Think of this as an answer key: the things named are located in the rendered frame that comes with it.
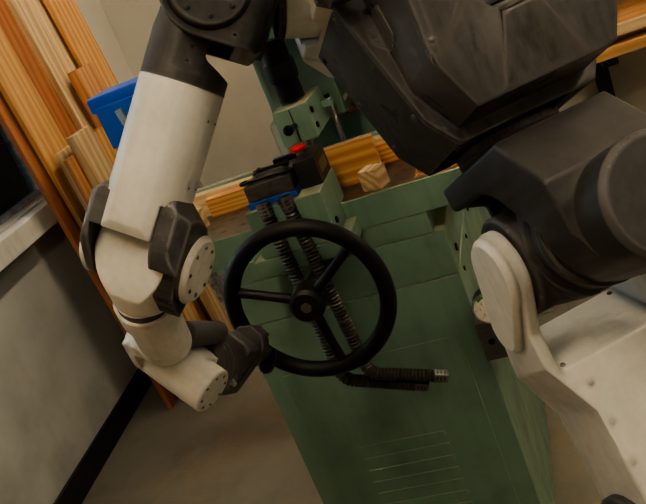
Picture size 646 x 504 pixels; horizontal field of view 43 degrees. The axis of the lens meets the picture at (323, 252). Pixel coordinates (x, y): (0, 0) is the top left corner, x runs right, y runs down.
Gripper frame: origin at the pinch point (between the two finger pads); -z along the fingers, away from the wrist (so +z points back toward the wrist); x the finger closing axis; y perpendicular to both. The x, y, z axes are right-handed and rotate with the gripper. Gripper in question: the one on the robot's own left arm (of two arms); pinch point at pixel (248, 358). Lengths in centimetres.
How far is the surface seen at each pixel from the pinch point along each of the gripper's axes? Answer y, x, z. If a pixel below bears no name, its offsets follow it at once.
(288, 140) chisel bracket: 25.5, 30.7, -19.9
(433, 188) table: -3.5, 39.3, -16.6
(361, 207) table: 4.9, 29.2, -16.4
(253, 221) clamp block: 15.4, 17.1, -5.1
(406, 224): -2.8, 31.5, -19.2
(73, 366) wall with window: 90, -83, -121
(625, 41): 21, 129, -214
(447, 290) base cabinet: -14.5, 26.0, -26.4
